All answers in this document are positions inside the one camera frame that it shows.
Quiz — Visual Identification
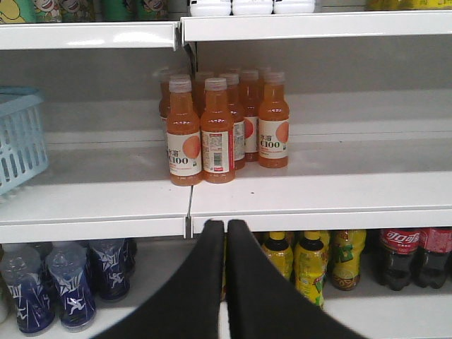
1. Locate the yellow lemon tea bottle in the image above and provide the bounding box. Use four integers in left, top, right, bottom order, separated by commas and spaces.
331, 229, 367, 291

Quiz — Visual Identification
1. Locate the coke bottle on shelf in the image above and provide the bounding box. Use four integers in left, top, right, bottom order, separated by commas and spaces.
376, 228, 420, 291

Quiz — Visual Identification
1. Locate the orange C100 bottle front middle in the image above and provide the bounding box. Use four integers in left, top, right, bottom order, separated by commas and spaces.
201, 78, 235, 184

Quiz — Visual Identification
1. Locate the blue sports drink bottle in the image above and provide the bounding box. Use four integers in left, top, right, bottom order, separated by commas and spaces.
46, 241, 97, 332
1, 243, 54, 335

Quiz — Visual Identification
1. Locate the blue sports drink bottle right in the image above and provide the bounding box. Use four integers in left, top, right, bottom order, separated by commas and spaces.
46, 241, 97, 332

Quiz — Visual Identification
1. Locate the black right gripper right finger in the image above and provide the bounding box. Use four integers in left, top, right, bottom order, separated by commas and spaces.
225, 219, 364, 338

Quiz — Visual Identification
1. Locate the blue sports drink bottle left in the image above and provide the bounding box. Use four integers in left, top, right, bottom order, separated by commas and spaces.
1, 243, 54, 335

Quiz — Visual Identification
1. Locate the orange c100 bottle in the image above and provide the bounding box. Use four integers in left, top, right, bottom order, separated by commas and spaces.
201, 78, 235, 184
167, 76, 202, 186
258, 71, 290, 168

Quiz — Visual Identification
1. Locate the light blue plastic basket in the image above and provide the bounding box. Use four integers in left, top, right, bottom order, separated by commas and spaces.
1, 86, 49, 194

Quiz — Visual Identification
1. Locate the orange C100 bottle front left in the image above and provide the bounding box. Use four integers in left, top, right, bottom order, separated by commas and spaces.
167, 76, 202, 186

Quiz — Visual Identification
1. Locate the white store shelving unit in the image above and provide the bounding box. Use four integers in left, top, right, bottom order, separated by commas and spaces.
0, 9, 452, 339

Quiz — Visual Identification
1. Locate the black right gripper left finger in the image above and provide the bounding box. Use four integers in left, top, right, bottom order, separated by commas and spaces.
95, 220, 225, 338

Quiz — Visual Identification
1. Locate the orange C100 bottle front right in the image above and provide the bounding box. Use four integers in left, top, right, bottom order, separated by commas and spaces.
258, 71, 290, 168

